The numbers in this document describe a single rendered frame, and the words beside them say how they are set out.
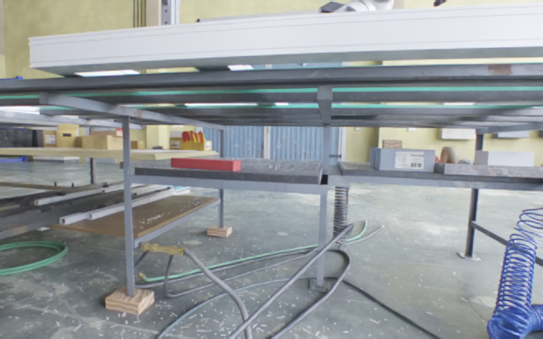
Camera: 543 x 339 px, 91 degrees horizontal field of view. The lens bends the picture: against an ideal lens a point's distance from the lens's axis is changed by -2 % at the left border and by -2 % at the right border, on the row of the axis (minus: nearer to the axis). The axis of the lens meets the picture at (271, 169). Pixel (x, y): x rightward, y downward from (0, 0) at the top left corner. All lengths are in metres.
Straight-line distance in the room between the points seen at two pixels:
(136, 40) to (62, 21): 10.79
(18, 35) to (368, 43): 12.46
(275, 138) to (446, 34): 6.72
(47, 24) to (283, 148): 8.50
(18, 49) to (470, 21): 12.50
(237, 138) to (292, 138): 1.50
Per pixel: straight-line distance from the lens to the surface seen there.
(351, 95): 0.85
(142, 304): 1.34
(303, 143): 7.08
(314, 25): 0.57
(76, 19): 11.10
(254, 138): 7.31
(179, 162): 1.17
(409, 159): 1.35
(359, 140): 7.16
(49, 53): 0.86
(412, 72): 0.62
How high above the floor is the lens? 0.69
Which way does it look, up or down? 5 degrees down
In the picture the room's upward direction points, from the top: 1 degrees clockwise
